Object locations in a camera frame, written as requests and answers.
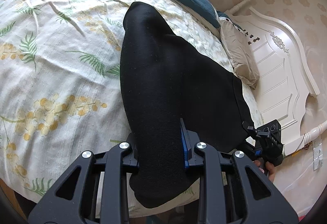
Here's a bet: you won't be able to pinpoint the white carved headboard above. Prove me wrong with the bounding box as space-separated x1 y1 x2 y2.
225 0 327 156

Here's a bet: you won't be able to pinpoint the beige pillow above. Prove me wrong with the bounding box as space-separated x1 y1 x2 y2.
220 18 260 89

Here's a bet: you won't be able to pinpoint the floral leaf print bedsheet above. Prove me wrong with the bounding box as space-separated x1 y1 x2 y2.
0 0 263 214

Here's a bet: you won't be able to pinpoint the black and white pillow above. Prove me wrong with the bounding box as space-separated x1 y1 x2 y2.
217 10 243 33

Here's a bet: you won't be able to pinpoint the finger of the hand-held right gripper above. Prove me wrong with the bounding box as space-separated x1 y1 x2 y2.
242 122 267 139

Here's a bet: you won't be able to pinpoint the black pants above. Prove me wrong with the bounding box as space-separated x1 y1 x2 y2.
120 1 254 209

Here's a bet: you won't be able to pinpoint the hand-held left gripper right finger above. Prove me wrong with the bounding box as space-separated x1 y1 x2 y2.
179 118 299 224

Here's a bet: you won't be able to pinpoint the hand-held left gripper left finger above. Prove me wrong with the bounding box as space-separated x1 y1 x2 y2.
28 133 140 224

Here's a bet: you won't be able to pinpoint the white wall socket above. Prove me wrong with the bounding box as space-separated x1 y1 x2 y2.
313 141 324 171

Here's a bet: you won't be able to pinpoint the person's right hand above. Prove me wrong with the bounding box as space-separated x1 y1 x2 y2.
253 159 277 183

